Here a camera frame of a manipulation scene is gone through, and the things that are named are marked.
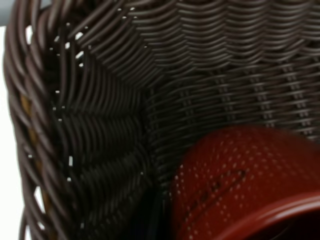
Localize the red plastic cup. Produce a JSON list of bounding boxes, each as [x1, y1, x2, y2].
[[170, 126, 320, 240]]

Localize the dark brown wicker basket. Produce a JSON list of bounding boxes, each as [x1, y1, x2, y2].
[[3, 0, 320, 240]]

